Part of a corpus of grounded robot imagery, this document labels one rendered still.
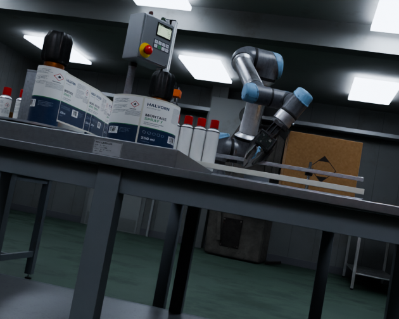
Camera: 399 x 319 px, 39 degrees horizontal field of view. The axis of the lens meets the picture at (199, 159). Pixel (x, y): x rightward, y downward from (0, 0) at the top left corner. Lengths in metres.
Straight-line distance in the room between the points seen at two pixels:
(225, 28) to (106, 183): 4.78
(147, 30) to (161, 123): 0.81
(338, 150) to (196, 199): 1.13
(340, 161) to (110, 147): 1.19
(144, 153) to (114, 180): 0.10
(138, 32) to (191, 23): 3.83
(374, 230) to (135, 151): 0.60
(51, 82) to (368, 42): 4.61
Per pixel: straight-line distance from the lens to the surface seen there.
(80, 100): 1.79
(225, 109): 9.71
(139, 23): 2.34
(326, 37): 5.95
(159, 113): 1.58
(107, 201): 1.38
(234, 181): 1.29
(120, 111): 1.60
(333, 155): 2.36
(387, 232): 1.34
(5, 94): 2.44
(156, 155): 1.39
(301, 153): 2.34
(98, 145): 1.44
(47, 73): 1.68
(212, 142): 2.14
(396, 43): 5.98
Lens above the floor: 0.76
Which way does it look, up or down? 4 degrees up
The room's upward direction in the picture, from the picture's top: 10 degrees clockwise
